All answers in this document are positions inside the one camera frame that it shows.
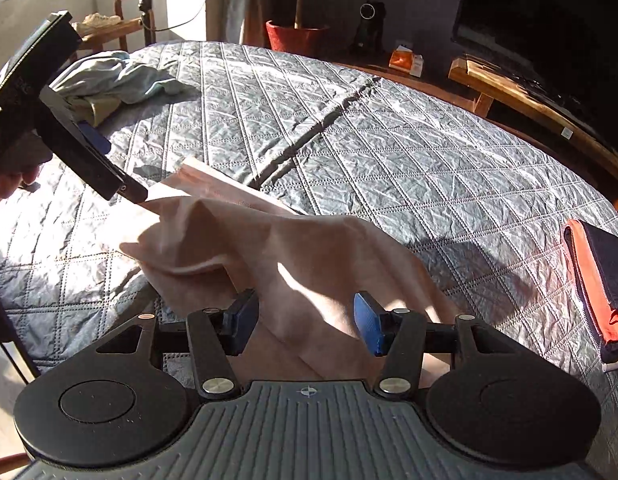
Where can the white shoes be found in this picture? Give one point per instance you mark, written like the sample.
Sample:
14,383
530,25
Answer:
101,20

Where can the person's left hand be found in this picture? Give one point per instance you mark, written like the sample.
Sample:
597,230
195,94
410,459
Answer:
6,187

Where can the red plant pot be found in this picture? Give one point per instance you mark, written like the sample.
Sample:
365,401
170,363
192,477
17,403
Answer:
296,39

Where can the orange and navy folded jacket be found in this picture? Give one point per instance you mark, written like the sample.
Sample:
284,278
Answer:
596,280

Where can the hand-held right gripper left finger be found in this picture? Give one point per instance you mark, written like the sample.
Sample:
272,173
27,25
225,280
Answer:
241,322

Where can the wooden chair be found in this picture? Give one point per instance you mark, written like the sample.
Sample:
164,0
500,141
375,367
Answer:
114,32

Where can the beige garment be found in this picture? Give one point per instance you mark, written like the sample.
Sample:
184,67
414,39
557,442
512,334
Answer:
94,109

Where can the orange tissue box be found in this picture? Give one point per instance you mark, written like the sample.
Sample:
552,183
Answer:
405,62

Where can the black television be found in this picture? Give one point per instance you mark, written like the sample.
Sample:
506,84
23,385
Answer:
554,25

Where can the black tower device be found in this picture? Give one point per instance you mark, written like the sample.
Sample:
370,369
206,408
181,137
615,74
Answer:
367,27

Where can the black standing fan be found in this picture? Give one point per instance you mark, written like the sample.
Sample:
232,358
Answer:
146,0

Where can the grey curtain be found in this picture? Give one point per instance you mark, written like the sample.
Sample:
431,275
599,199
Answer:
249,0

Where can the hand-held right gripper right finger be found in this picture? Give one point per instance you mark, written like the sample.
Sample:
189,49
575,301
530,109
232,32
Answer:
369,327

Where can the wooden tv bench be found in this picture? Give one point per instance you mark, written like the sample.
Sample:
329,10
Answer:
514,92

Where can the silver quilted blanket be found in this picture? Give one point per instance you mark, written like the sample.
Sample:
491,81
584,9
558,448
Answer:
389,170

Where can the pink garment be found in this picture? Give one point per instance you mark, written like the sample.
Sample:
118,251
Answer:
299,260

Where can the light blue garment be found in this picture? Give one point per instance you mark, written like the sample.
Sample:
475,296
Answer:
119,77

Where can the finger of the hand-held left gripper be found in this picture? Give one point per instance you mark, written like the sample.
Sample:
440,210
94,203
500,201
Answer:
84,155
96,139

